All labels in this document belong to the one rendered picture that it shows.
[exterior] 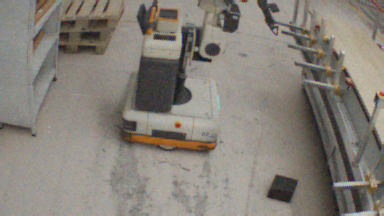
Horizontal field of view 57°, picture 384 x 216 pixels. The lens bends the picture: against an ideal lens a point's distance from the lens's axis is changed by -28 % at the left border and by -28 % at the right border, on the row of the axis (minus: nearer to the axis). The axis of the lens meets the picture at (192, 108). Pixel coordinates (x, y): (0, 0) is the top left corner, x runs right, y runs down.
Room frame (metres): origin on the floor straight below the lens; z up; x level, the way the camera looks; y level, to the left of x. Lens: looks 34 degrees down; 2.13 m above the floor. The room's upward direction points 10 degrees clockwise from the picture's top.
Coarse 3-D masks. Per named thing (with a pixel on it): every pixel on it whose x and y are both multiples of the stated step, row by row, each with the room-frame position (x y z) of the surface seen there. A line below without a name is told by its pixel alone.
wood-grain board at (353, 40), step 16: (320, 16) 3.83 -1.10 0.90; (336, 32) 3.50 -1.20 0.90; (352, 32) 3.69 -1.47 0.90; (336, 48) 3.07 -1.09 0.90; (352, 48) 3.22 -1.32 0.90; (368, 48) 3.38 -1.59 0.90; (352, 64) 2.85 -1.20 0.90; (368, 64) 2.97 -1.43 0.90; (368, 80) 2.64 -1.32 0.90; (368, 96) 2.37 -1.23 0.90; (368, 112) 2.15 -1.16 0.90
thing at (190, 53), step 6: (198, 30) 3.05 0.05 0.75; (192, 36) 2.86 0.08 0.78; (192, 42) 2.88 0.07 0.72; (198, 42) 2.93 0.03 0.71; (192, 48) 2.83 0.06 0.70; (198, 48) 2.85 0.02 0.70; (186, 54) 2.85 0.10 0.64; (192, 54) 2.83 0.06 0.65; (198, 54) 2.93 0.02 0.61; (198, 60) 2.85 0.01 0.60; (204, 60) 2.86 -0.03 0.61; (210, 60) 2.86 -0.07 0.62
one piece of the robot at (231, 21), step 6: (234, 6) 2.98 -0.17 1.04; (228, 12) 2.82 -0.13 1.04; (234, 12) 2.84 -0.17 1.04; (240, 12) 2.87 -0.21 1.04; (222, 18) 2.81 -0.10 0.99; (228, 18) 2.80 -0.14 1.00; (234, 18) 2.80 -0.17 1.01; (228, 24) 2.80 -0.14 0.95; (234, 24) 2.81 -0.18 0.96; (228, 30) 2.80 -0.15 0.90; (234, 30) 2.81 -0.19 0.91
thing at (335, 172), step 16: (352, 96) 2.57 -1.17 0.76; (320, 112) 3.21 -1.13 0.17; (352, 112) 2.49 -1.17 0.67; (320, 128) 3.02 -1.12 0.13; (368, 144) 2.05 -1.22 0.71; (336, 160) 2.51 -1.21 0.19; (368, 160) 1.96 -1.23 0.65; (336, 176) 2.34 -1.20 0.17; (336, 192) 2.19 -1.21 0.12; (336, 208) 2.09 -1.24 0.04
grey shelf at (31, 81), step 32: (0, 0) 2.35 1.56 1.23; (32, 0) 2.39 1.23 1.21; (0, 32) 2.35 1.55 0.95; (32, 32) 2.40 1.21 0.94; (0, 64) 2.35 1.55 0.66; (32, 64) 2.42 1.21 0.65; (0, 96) 2.35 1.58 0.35; (32, 96) 2.41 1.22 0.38; (0, 128) 2.34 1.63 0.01; (32, 128) 2.39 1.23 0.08
